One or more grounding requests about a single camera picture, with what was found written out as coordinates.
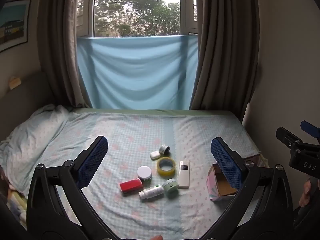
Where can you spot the small dark jar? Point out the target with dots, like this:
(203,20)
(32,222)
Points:
(165,150)

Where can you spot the pale blue pillow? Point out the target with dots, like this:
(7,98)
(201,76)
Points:
(32,135)

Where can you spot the light blue hanging cloth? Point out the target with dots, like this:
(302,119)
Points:
(137,75)

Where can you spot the white pill bottle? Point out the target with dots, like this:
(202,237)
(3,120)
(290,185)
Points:
(151,192)

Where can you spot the window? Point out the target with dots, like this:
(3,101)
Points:
(137,7)

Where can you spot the yellow note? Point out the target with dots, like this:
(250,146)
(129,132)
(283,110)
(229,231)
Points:
(15,83)

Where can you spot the pale green jar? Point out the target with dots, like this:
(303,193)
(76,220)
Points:
(170,186)

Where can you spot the white earbuds case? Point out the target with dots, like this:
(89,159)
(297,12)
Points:
(155,155)

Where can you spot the bow-print bed sheet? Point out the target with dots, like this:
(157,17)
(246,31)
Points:
(140,135)

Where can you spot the red rectangular box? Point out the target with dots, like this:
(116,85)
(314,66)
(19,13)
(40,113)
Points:
(130,185)

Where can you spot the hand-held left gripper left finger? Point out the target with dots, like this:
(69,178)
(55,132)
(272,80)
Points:
(93,162)

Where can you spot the yellow tape roll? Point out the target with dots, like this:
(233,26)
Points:
(160,170)

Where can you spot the person's right hand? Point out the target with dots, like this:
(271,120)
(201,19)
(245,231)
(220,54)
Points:
(305,192)

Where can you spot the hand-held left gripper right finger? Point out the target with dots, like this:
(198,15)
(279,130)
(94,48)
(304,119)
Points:
(226,165)

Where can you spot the framed wall picture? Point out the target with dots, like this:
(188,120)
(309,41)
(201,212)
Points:
(13,25)

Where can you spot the brown curtain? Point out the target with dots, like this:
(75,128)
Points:
(62,42)
(225,50)

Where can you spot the cardboard box with pink flaps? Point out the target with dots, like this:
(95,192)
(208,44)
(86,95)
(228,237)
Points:
(212,187)

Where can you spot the jar with white lid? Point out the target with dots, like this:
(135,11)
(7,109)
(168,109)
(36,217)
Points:
(144,172)

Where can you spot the white remote control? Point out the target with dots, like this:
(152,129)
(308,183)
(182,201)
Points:
(183,177)

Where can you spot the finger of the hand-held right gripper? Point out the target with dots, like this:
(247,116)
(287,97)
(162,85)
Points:
(287,137)
(310,128)

